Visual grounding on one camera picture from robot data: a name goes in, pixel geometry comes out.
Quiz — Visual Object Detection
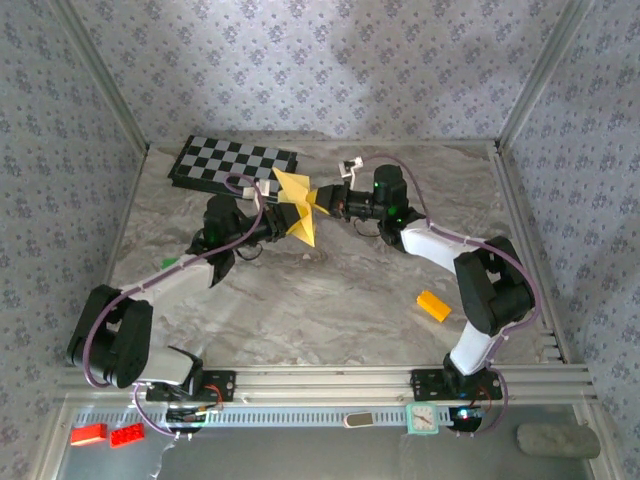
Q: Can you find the slotted grey cable duct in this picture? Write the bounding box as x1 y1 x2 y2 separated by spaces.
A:
69 405 454 429

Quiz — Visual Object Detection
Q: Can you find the orange toy brick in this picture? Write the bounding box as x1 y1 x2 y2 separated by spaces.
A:
416 290 452 324

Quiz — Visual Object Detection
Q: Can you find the grey stone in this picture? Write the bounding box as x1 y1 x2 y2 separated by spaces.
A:
516 422 601 460

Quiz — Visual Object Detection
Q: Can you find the aluminium profile rail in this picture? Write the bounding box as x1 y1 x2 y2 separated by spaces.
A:
55 363 599 407

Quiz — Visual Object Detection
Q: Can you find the yellow paper sheet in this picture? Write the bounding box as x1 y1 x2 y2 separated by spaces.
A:
271 167 321 249

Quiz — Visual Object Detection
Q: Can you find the black and grey chessboard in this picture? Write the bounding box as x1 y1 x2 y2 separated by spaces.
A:
167 134 300 207

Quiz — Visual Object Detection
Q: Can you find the aluminium side rail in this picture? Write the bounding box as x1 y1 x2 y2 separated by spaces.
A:
492 142 571 365
77 144 151 367

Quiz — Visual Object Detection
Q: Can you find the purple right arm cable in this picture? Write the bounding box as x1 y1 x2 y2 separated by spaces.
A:
362 154 544 440

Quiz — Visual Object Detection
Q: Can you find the grey metal shelf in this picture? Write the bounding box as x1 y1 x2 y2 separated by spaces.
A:
52 404 609 480

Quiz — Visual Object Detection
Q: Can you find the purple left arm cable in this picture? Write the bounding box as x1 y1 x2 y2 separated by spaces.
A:
82 172 266 441

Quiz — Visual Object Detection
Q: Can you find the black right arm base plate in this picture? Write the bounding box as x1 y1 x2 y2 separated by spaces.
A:
409 368 504 401

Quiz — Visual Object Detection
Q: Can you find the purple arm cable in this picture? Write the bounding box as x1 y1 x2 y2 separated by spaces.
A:
362 154 544 440
82 172 266 441

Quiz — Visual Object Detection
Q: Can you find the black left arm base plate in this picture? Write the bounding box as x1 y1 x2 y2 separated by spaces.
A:
145 368 237 404

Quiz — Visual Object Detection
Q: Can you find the smooth red toy brick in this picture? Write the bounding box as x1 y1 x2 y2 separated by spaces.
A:
70 423 109 447

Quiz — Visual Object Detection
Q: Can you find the studded red toy brick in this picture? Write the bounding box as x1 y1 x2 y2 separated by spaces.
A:
109 422 146 449

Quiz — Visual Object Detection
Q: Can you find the aluminium frame post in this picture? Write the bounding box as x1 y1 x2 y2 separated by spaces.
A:
495 0 597 151
47 0 150 154

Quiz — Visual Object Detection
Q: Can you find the mint green alarm clock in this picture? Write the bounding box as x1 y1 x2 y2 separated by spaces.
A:
404 402 440 435

